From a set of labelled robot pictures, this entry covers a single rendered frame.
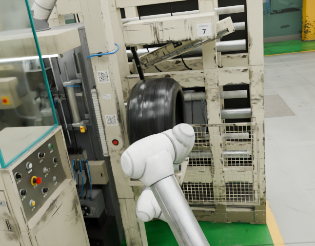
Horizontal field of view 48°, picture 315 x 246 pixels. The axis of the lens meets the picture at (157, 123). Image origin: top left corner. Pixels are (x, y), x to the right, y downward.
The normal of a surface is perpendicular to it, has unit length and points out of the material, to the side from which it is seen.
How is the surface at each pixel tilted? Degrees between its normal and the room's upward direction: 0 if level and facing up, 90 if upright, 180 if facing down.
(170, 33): 90
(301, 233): 0
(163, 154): 58
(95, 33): 90
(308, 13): 90
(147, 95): 36
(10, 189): 90
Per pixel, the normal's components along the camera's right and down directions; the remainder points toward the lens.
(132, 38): -0.22, 0.37
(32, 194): 0.97, -0.04
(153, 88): -0.20, -0.69
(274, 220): -0.12, -0.93
